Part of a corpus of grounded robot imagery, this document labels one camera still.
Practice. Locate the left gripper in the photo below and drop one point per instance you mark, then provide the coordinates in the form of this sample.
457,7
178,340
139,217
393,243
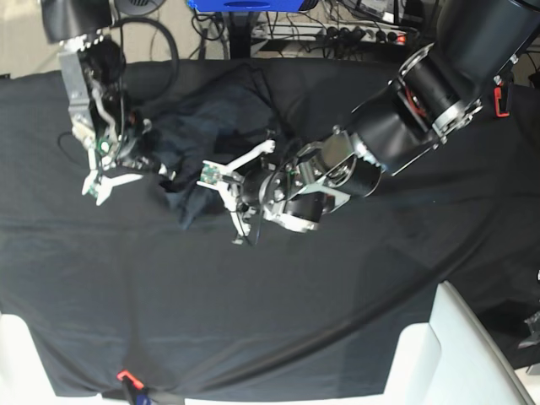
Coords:
318,180

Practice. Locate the orange black clamp right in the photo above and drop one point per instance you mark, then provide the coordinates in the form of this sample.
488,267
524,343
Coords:
502,95

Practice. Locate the black stand column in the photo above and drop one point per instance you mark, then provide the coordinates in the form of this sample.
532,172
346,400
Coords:
240,26

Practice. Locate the black table cloth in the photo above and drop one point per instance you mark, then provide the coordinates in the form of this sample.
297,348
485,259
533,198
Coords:
294,317

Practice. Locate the white foam block right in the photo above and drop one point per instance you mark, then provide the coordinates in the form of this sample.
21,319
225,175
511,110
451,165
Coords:
450,359

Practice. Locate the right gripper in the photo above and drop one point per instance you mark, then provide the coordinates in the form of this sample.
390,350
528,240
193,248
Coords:
103,118

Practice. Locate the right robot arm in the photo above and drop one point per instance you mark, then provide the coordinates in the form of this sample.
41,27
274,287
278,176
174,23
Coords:
63,20

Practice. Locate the white foam block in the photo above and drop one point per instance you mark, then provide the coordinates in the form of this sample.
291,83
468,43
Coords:
450,359
23,377

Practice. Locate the blue plastic box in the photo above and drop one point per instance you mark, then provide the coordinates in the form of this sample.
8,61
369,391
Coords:
211,6

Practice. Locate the white power strip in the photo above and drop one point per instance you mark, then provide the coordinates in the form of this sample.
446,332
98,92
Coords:
291,31

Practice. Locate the round grey floor base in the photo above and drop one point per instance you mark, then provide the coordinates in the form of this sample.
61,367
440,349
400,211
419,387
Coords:
137,8

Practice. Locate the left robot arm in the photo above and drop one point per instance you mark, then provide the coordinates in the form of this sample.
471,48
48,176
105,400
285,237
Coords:
436,92

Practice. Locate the orange blue clamp bottom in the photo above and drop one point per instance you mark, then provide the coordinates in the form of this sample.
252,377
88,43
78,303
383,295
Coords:
134,390

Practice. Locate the dark grey T-shirt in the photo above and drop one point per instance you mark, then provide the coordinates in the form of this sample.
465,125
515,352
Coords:
225,118

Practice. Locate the white foam block left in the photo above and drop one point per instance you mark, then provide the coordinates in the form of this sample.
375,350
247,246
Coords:
23,377

